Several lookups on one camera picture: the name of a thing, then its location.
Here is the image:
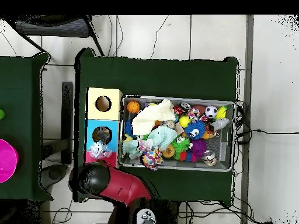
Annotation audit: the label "cream waffle cloth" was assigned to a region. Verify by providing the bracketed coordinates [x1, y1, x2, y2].
[131, 99, 177, 136]

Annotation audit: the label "small soccer ball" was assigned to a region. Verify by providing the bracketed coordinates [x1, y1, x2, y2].
[204, 105, 218, 119]

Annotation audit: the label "grey oval stand base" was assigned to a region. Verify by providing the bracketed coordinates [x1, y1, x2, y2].
[40, 163, 69, 190]

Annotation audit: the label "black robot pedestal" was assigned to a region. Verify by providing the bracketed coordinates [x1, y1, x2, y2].
[151, 199, 182, 224]

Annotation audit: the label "grey crushed bottle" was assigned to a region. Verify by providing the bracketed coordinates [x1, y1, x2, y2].
[208, 117, 231, 132]

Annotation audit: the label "blue spiky toy small eyes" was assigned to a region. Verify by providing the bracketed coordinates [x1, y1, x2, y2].
[184, 120, 207, 141]

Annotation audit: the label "purple knobbly toy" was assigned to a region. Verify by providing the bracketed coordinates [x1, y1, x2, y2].
[190, 138, 208, 160]

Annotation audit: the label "black flat panel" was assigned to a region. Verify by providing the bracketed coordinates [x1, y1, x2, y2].
[61, 81, 74, 165]

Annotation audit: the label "small orange basketball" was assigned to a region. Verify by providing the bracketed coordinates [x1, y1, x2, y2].
[126, 100, 141, 114]

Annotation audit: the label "green spiky toy with eyes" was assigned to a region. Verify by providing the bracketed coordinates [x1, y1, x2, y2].
[171, 135, 192, 160]

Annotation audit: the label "mint green waffle cloth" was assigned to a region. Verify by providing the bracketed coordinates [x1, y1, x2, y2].
[121, 125, 178, 160]

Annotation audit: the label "dark green table cloth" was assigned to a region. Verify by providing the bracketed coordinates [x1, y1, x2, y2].
[0, 52, 53, 202]
[73, 47, 240, 203]

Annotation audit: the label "grey floor cable cover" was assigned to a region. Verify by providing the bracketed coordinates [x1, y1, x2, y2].
[240, 15, 255, 224]

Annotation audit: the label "polka dot cloth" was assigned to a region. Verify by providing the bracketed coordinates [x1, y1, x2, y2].
[138, 139, 164, 171]

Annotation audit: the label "black cable with plug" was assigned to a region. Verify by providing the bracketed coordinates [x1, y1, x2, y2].
[235, 128, 299, 136]

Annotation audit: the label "blue spiky toy big eyes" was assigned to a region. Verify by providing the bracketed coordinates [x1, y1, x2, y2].
[123, 119, 137, 138]

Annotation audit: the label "black chair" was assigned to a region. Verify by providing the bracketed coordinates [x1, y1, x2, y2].
[4, 15, 106, 57]

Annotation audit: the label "shallow silver mesh bin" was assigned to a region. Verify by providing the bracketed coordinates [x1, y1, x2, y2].
[117, 94, 237, 173]

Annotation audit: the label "wooden box with three holes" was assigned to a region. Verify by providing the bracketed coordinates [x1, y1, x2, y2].
[81, 87, 124, 169]

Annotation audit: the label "pink round bowl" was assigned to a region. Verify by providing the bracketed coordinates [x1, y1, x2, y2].
[0, 138, 19, 184]

